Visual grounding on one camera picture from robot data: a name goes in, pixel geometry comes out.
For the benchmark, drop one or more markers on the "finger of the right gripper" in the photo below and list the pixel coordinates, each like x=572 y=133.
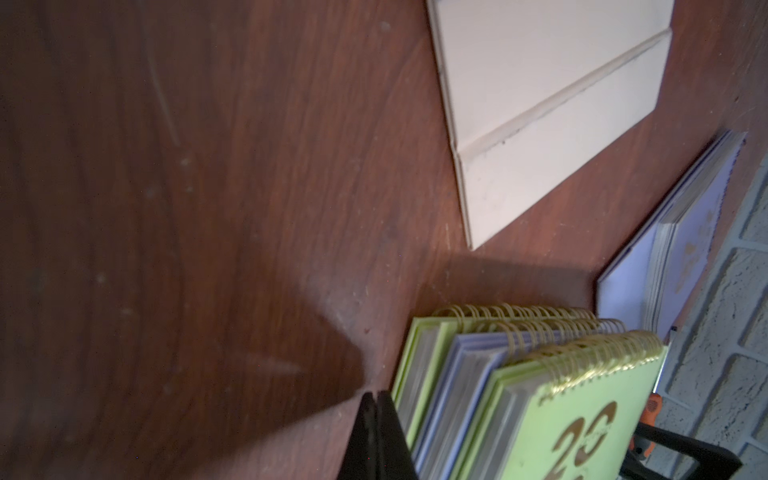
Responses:
x=710 y=461

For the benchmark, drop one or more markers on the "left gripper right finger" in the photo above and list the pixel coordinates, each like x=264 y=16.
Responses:
x=393 y=457

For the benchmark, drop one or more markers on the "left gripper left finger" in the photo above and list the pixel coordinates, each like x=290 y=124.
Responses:
x=361 y=459

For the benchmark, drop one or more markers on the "purple calendar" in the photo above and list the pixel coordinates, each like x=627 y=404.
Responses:
x=650 y=280
x=470 y=361

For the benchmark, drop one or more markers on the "green calendar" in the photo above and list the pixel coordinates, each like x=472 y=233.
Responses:
x=429 y=340
x=562 y=411

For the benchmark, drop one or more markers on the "pink calendar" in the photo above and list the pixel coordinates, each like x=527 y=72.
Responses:
x=533 y=90

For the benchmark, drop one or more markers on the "orange handled screwdriver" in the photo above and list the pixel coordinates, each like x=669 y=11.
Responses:
x=640 y=448

